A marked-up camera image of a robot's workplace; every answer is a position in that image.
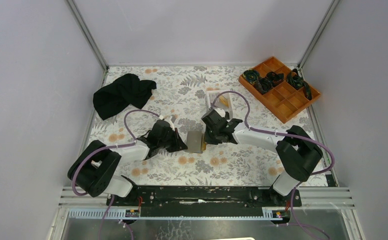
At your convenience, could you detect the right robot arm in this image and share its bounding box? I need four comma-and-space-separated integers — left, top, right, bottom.
201, 108, 323, 206

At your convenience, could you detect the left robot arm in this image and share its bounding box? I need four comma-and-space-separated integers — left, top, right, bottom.
67, 119, 188, 206

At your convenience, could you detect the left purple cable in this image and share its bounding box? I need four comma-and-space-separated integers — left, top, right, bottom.
71, 109, 168, 240

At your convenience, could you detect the dark blue rolled tie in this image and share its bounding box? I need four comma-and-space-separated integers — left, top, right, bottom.
253, 71, 285, 95

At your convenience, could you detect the grey blue card holder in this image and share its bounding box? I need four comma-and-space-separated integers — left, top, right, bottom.
184, 130, 204, 154

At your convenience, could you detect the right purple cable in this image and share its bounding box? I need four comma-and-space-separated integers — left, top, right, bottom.
209, 91, 336, 240

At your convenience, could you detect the gold credit card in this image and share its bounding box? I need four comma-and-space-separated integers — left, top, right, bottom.
201, 139, 207, 153

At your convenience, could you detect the black cloth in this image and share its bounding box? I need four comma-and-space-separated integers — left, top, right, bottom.
92, 73, 157, 121

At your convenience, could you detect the stack of cards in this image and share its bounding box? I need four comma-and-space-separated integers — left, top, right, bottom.
213, 95, 230, 109

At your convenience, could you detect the white plastic card box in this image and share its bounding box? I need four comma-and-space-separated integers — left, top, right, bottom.
205, 89, 233, 115

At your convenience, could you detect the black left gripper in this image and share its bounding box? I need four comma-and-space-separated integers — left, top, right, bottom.
158, 128, 188, 154

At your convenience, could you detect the orange wooden divider tray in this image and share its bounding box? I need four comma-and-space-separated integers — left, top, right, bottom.
238, 56, 321, 124

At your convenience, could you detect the black orange rolled tie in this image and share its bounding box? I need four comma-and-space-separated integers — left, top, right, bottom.
286, 68, 313, 100

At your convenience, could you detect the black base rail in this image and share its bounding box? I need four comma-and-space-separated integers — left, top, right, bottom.
106, 185, 302, 218

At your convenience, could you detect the purple cable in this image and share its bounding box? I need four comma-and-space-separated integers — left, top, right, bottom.
71, 109, 168, 240
209, 91, 336, 240

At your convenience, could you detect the green yellow rolled tie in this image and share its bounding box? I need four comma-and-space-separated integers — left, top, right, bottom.
242, 69, 261, 85

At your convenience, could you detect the floral table mat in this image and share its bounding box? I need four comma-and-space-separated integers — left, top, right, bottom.
89, 66, 314, 186

